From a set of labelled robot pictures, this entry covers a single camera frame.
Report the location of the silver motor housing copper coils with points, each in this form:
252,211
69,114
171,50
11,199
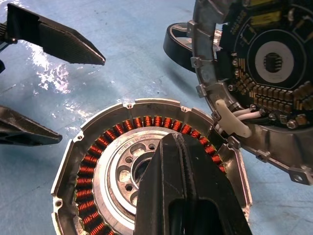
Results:
110,159

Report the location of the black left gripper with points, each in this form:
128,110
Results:
3,30

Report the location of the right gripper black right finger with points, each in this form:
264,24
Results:
215,181

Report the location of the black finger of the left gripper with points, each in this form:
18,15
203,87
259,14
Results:
24,129

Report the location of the blue plastic table cover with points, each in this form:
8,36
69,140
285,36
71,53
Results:
122,73

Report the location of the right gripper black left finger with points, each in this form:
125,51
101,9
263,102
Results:
159,186

